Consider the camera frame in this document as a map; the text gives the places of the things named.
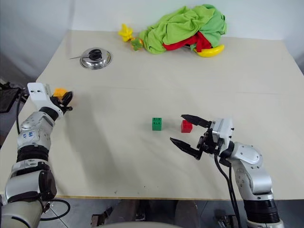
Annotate red crumpled cloth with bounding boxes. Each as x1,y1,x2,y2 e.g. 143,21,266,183
162,31,214,53

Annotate thin metal stick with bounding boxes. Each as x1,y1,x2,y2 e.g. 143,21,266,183
68,53,89,60

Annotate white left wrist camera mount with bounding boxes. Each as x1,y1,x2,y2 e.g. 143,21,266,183
27,82,64,117

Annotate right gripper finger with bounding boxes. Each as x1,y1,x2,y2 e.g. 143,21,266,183
169,137,203,161
180,114,212,129

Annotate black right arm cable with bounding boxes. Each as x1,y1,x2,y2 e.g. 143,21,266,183
214,153,239,228
228,165,242,228

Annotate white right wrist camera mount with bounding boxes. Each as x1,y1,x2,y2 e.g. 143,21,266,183
210,117,235,152

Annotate yellow toy cube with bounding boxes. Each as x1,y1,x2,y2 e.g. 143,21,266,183
52,87,78,105

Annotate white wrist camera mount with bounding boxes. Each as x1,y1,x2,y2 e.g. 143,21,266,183
27,82,64,117
210,117,235,152

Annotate black looped cable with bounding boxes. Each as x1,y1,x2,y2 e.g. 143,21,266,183
40,198,71,222

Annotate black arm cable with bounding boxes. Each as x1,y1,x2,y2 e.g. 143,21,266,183
15,89,27,134
228,165,242,228
214,153,239,228

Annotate steel pot lid black knob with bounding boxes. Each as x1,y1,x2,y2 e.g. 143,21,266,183
79,47,114,71

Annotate green star toy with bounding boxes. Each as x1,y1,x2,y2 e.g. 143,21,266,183
131,37,144,51

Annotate green crumpled cloth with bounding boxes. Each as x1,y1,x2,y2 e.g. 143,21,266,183
138,3,228,55

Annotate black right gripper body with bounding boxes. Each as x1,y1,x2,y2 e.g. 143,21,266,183
196,121,225,155

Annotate green toy cube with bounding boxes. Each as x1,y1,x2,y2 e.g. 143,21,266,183
152,117,163,132

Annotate single yellow toy banana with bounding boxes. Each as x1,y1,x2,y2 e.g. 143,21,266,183
195,43,226,58

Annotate yellow toy banana bunch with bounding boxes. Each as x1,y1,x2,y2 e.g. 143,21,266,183
118,23,136,43

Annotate red toy cube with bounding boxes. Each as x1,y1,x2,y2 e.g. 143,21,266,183
180,119,194,134

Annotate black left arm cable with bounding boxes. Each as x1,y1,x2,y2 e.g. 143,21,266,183
15,89,27,134

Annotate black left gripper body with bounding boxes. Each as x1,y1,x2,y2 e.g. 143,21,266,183
49,95,67,113

